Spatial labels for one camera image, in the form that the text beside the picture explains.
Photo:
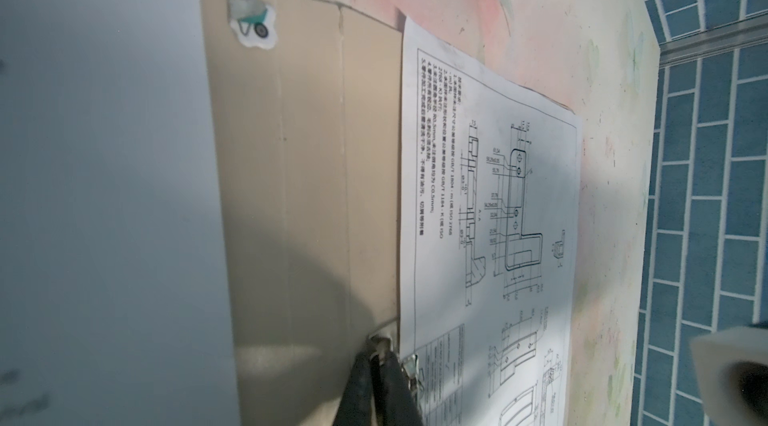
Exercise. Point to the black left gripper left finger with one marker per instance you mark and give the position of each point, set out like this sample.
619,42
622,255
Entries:
356,404

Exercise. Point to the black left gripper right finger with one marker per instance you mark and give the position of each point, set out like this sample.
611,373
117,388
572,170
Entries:
395,405

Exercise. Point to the white technical drawing sheet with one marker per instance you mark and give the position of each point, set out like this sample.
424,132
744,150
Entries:
490,176

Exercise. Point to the white printed text sheet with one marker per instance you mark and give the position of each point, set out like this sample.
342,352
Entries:
115,305

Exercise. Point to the wheelbarrow sticker on folder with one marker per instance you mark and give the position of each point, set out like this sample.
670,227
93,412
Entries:
253,23

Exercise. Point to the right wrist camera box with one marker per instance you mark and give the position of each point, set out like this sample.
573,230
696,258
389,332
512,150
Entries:
731,374

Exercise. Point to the aluminium right corner post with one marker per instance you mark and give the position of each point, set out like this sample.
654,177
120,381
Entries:
747,33

